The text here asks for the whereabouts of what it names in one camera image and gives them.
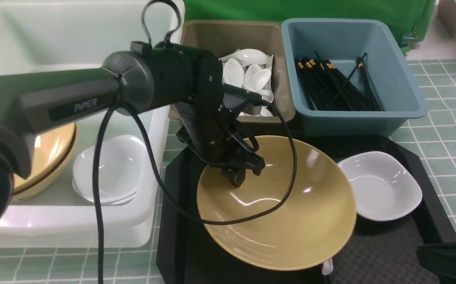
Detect green checkered table mat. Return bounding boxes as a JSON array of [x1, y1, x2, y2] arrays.
[[0, 59, 456, 284]]

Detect pile of white spoons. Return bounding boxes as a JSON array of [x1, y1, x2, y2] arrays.
[[219, 49, 275, 104]]

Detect black plastic serving tray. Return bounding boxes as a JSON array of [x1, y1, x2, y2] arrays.
[[156, 136, 456, 284]]

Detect stacked yellow bowls in tub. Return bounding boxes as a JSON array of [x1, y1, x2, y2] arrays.
[[11, 123, 77, 205]]

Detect yellow noodle bowl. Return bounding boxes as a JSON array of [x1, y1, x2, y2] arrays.
[[196, 135, 356, 271]]

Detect stacked white dishes in tub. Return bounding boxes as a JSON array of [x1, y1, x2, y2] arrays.
[[72, 135, 148, 206]]

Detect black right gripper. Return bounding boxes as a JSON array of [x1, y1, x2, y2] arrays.
[[416, 241, 456, 284]]

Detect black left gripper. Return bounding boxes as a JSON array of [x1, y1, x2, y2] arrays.
[[176, 101, 264, 188]]

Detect brown plastic bin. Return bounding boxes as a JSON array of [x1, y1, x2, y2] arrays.
[[180, 20, 296, 123]]

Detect blue plastic bin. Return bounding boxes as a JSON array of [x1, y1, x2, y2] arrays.
[[281, 18, 428, 137]]

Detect white square sauce dish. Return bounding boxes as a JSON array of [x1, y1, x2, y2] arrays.
[[337, 151, 422, 222]]

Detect black chopsticks bundle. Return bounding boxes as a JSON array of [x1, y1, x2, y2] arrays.
[[294, 52, 382, 112]]

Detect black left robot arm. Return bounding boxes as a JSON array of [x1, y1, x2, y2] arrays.
[[0, 41, 264, 219]]

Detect white ceramic soup spoon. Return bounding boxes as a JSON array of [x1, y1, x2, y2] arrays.
[[321, 258, 334, 277]]

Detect green backdrop cloth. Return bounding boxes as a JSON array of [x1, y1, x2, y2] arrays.
[[0, 0, 436, 54]]

